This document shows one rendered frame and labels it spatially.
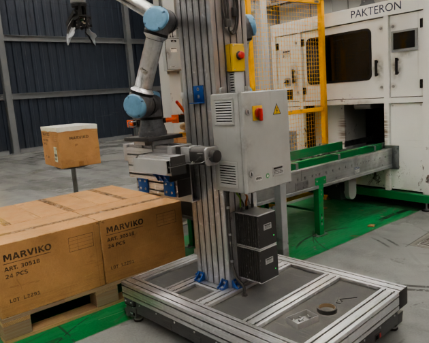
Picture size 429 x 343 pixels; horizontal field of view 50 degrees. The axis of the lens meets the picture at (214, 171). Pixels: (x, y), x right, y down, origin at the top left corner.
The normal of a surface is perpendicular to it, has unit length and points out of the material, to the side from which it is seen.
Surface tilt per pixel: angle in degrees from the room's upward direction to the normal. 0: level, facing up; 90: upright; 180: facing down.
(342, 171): 90
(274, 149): 90
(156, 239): 90
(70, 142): 90
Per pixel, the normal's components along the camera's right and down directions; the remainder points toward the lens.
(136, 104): -0.31, 0.30
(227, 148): -0.72, 0.17
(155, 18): -0.24, 0.06
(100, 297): 0.63, 0.08
